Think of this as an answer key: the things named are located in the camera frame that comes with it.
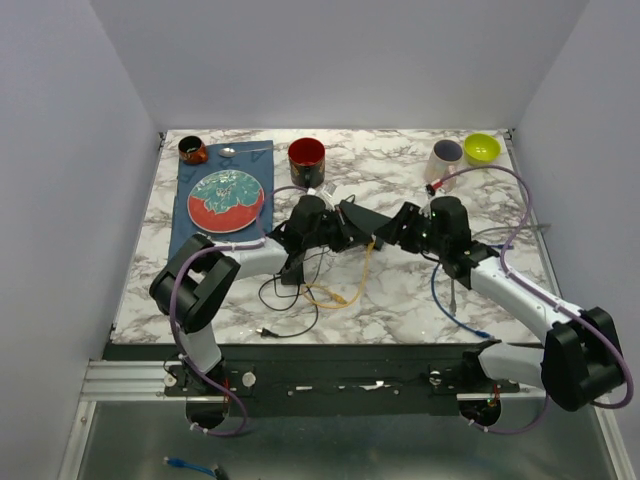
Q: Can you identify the aluminium rail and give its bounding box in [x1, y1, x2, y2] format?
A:
[80, 361, 185, 402]

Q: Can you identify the small brown cup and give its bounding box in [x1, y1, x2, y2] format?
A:
[178, 135, 208, 165]

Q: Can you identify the silver spoon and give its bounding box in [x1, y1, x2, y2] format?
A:
[217, 146, 273, 159]

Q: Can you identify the black power cord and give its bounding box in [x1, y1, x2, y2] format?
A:
[257, 194, 359, 341]

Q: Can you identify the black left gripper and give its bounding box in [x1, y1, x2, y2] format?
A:
[304, 206, 373, 255]

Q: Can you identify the lime green bowl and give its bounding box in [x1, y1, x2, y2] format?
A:
[463, 132, 501, 166]

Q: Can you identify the black mounting base plate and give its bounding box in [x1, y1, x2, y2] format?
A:
[103, 344, 540, 427]

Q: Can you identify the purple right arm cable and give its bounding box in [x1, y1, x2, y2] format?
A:
[424, 165, 635, 436]

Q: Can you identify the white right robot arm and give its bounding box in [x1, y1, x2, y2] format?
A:
[387, 196, 633, 412]

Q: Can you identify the blue cable on floor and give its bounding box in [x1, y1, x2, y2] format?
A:
[164, 455, 226, 479]

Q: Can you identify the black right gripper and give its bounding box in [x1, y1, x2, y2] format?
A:
[372, 201, 447, 256]

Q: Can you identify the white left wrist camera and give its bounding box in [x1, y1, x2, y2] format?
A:
[306, 182, 337, 210]

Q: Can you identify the blue ethernet cable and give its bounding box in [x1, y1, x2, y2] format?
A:
[430, 259, 494, 339]

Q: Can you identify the grey ethernet cable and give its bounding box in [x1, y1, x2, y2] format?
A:
[447, 222, 554, 316]

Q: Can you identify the red and teal plate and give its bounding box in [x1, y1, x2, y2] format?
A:
[187, 170, 265, 234]

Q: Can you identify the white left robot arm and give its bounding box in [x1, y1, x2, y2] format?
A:
[149, 195, 354, 395]

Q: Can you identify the black mug red inside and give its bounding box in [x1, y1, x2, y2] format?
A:
[287, 137, 326, 188]

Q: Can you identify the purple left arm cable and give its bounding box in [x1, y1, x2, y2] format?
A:
[169, 185, 311, 439]

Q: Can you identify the yellow ethernet cable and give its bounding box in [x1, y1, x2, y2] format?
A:
[302, 239, 377, 310]

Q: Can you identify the pink mug purple inside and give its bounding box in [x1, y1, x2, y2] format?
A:
[424, 139, 463, 184]

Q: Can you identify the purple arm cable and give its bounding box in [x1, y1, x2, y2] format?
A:
[424, 165, 635, 436]
[169, 185, 311, 439]

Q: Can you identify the black network switch box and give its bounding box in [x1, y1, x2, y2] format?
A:
[339, 201, 391, 247]

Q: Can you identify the blue placemat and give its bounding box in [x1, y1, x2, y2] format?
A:
[169, 140, 274, 256]

